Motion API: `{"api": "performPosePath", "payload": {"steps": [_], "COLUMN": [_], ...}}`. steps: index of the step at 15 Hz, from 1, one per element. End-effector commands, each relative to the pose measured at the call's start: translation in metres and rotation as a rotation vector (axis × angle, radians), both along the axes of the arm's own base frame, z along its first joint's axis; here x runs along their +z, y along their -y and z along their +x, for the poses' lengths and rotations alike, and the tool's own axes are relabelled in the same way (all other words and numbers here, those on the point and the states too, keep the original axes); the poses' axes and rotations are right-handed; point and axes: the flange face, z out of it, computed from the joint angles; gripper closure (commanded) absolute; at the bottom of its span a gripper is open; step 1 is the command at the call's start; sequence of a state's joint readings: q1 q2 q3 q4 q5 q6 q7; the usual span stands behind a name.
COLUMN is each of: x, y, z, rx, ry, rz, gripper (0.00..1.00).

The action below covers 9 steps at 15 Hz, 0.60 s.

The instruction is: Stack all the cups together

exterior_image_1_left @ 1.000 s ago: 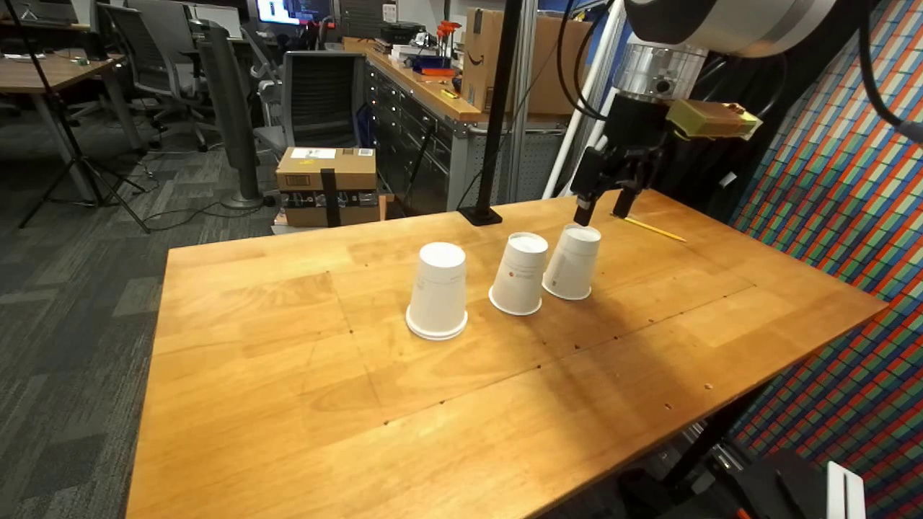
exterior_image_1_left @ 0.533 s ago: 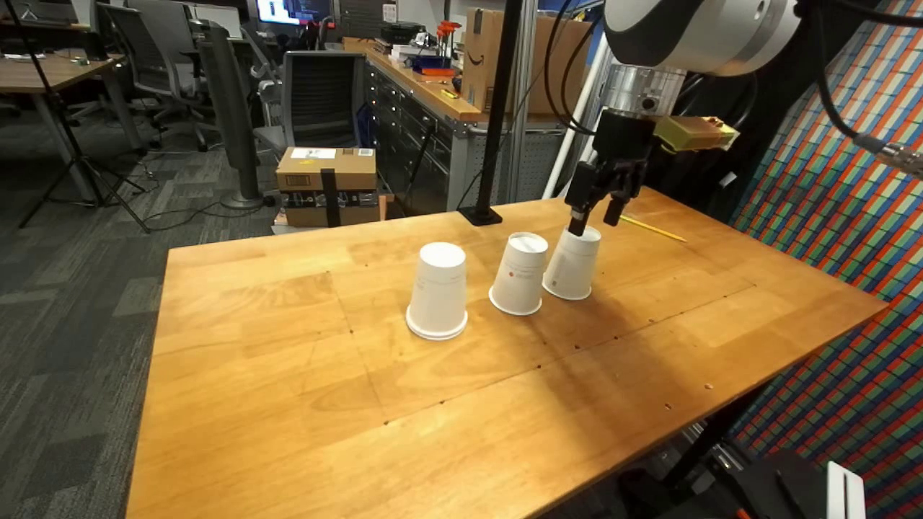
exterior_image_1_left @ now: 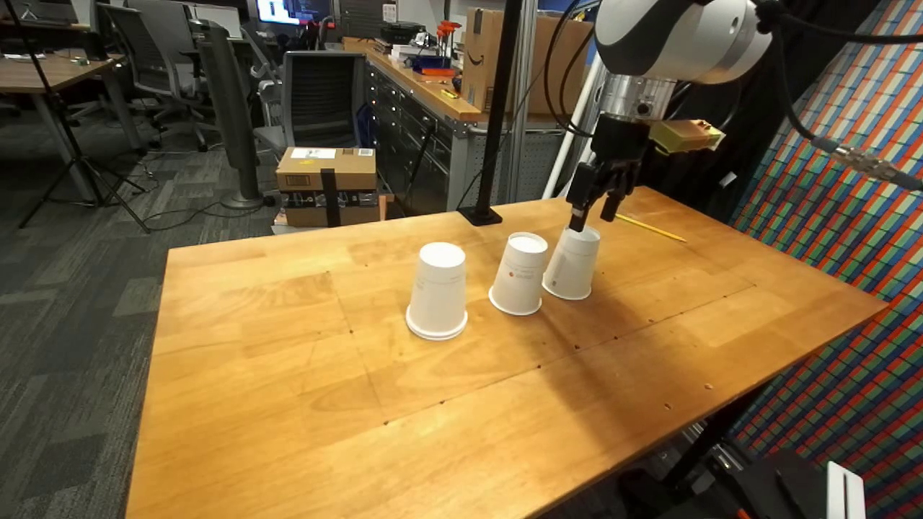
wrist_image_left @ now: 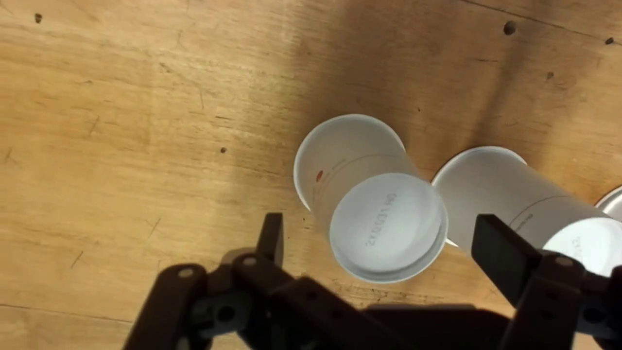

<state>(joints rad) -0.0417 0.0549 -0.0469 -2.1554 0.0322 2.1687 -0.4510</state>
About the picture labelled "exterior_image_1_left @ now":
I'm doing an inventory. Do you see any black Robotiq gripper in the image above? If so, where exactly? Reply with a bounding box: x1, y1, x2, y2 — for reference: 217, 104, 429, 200
561, 113, 651, 233

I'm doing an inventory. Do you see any white paper cup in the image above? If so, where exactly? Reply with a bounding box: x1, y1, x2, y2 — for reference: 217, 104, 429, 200
538, 224, 602, 302
488, 228, 553, 318
404, 240, 473, 345

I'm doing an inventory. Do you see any yellow pencil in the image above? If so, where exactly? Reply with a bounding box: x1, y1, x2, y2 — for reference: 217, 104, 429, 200
615, 211, 687, 244

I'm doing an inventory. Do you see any white plastic pipe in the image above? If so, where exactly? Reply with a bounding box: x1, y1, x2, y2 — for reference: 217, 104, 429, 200
541, 52, 615, 202

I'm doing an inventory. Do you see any large brown cardboard box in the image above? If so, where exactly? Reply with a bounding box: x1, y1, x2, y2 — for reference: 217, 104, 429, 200
457, 5, 596, 120

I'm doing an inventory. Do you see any black mesh chair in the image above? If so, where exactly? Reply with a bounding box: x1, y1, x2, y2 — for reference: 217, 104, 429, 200
280, 50, 371, 151

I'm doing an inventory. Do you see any colourful woven patterned cloth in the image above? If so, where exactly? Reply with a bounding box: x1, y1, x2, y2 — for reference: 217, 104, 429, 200
716, 0, 923, 519

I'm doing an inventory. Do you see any black equipment under table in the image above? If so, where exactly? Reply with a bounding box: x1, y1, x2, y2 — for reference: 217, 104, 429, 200
615, 440, 831, 519

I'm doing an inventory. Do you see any lit computer monitor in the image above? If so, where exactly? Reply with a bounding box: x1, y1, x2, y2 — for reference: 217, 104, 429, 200
251, 0, 310, 28

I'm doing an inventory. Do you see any white flat device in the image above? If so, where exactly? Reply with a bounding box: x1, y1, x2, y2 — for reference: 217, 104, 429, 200
822, 459, 871, 519

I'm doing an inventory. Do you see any grey office chair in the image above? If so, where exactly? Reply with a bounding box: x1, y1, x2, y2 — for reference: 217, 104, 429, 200
94, 0, 211, 127

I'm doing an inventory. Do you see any black tripod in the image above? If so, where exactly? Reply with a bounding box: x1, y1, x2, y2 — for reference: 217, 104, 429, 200
9, 0, 155, 233

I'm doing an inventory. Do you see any wooden office desk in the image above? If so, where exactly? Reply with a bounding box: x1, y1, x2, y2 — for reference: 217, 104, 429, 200
0, 50, 127, 175

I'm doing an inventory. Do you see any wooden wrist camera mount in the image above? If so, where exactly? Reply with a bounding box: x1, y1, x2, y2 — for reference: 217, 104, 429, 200
645, 114, 726, 156

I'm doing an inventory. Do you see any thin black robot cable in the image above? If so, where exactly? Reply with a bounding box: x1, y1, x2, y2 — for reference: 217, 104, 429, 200
538, 0, 602, 138

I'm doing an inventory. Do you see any black camera stand pole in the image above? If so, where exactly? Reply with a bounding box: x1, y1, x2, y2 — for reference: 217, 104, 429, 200
456, 0, 528, 228

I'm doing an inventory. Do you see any thick black cable metal connector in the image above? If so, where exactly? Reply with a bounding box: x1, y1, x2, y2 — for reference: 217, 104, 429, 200
766, 3, 923, 192

